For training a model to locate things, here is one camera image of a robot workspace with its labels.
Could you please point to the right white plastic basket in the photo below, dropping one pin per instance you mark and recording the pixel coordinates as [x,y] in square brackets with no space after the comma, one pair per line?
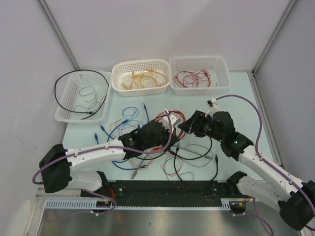
[199,75]

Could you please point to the white slotted cable duct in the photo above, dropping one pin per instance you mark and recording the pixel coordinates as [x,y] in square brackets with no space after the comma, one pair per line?
[99,205]

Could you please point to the middle white plastic basket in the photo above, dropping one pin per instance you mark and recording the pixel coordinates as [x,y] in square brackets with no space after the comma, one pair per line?
[140,77]

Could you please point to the left white plastic basket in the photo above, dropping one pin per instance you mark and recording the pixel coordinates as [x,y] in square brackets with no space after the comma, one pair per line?
[82,96]

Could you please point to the aluminium frame post right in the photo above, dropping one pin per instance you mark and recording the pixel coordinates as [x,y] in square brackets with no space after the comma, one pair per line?
[275,34]

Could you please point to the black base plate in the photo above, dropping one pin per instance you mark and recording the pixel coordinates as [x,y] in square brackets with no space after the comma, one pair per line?
[171,193]

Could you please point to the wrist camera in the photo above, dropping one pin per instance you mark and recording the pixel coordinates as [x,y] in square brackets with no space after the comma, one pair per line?
[174,120]
[213,107]

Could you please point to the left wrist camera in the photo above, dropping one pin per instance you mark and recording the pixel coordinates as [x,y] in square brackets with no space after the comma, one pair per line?
[174,120]

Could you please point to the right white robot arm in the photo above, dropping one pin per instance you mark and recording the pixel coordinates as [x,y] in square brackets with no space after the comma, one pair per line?
[292,197]

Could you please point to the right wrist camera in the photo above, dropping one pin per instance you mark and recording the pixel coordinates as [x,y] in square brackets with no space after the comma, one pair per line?
[213,107]

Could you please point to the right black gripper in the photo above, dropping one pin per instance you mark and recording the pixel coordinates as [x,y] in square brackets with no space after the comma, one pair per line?
[198,118]

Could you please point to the aluminium frame post left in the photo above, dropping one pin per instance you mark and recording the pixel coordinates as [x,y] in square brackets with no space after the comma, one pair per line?
[48,14]

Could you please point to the white plastic basket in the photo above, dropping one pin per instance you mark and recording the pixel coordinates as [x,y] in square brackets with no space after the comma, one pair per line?
[140,77]
[199,75]
[82,96]

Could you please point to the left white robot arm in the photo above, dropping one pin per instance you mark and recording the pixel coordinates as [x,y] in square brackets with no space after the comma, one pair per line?
[64,168]

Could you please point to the aluminium frame post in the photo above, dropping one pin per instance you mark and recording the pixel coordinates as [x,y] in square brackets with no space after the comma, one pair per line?
[48,14]
[275,34]

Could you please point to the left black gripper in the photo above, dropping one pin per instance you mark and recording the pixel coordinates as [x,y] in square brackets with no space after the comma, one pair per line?
[174,138]

